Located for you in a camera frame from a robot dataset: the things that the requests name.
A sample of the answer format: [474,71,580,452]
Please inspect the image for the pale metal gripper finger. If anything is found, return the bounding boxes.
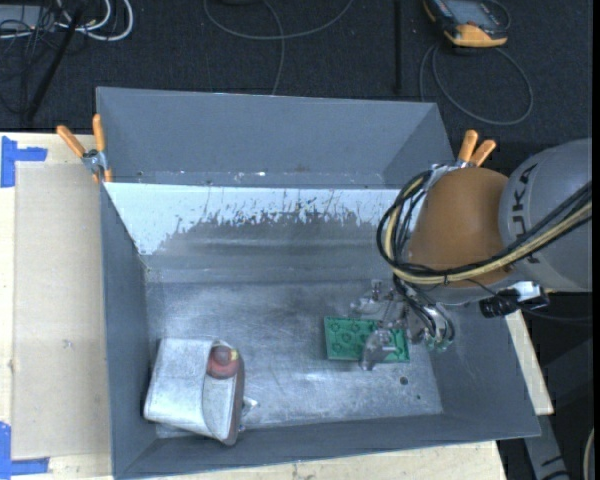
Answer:
[359,328,397,371]
[349,279,397,318]

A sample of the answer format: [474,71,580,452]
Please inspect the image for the dark green flat block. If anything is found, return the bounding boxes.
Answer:
[323,316,412,365]

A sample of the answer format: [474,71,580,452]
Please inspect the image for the black cylinder on white bracket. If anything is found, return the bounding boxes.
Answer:
[478,280,551,319]

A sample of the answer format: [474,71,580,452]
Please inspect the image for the grey metal bin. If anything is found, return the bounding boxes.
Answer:
[94,86,542,479]

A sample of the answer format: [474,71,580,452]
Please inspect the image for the red-brown round toy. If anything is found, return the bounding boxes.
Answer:
[206,344,241,380]

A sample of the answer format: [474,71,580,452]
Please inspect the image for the pale brown flat board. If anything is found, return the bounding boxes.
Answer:
[10,161,112,462]

